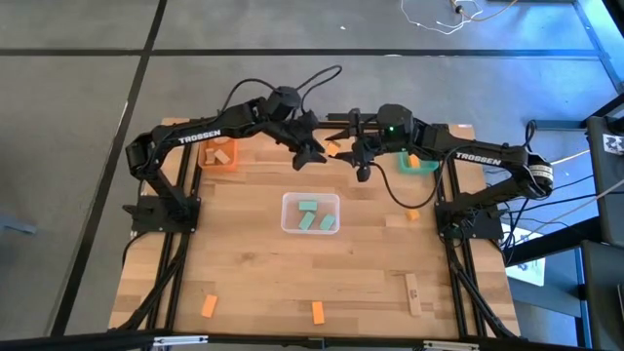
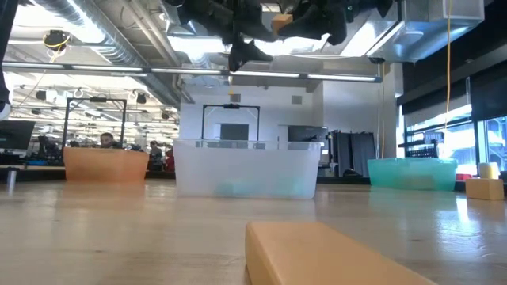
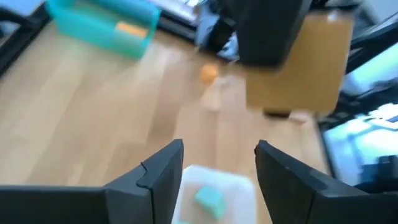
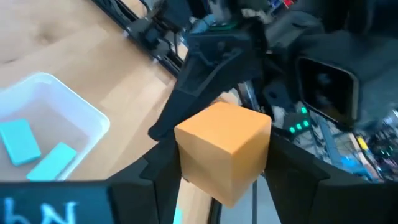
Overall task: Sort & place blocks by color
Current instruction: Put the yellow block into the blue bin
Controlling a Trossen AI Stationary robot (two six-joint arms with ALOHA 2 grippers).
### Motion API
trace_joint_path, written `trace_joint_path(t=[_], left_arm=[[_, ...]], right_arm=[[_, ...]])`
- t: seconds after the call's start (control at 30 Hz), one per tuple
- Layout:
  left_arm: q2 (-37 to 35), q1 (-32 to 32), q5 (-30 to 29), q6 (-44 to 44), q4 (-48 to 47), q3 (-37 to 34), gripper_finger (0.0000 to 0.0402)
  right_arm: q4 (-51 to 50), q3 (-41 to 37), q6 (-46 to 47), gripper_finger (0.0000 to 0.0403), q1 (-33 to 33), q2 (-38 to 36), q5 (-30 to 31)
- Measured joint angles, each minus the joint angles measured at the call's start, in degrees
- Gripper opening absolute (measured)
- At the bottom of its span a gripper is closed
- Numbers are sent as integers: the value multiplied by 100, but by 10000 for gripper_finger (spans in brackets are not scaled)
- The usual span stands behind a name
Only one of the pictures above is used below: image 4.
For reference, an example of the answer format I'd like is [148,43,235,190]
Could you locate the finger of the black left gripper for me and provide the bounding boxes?
[148,79,243,141]

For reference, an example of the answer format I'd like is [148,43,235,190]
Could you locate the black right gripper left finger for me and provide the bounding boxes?
[0,133,185,224]

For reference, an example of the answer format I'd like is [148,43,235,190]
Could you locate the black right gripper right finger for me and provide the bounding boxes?
[263,129,398,224]

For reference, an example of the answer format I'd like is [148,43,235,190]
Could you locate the orange cube block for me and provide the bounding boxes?
[174,101,273,208]

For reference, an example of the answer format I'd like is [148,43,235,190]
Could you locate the teal wedge block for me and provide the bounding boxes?
[0,119,42,167]

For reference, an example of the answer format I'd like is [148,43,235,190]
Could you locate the black box green lights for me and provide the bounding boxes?
[284,105,312,135]

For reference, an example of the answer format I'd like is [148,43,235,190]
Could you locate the clear plastic bin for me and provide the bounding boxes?
[0,72,111,182]

